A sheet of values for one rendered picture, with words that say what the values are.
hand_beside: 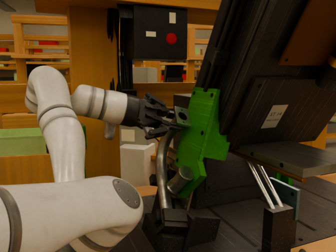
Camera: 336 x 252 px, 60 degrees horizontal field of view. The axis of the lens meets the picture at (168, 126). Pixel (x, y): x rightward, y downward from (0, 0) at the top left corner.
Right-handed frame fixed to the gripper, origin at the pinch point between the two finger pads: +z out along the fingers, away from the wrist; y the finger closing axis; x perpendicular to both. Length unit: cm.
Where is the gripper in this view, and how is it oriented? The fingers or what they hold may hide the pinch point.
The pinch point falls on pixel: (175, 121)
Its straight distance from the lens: 74.1
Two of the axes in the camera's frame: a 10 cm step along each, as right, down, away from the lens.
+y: -1.0, -8.0, 5.9
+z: 8.9, 1.9, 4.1
